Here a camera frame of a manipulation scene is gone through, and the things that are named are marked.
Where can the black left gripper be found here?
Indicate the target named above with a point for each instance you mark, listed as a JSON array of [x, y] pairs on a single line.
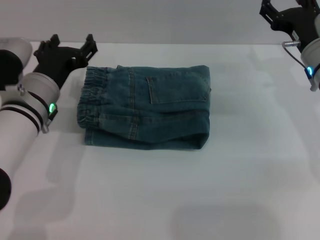
[[56, 63]]

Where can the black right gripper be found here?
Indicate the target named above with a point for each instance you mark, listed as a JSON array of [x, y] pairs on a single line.
[[297, 22]]

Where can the blue washed denim shorts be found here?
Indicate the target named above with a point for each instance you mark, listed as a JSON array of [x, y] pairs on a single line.
[[155, 112]]

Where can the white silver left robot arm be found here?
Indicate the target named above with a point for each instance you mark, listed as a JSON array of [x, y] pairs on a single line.
[[20, 125]]

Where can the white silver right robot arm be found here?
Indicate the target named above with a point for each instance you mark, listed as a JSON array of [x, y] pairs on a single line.
[[313, 57]]

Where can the silver black wrist camera box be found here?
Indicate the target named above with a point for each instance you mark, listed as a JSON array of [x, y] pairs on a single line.
[[12, 60]]

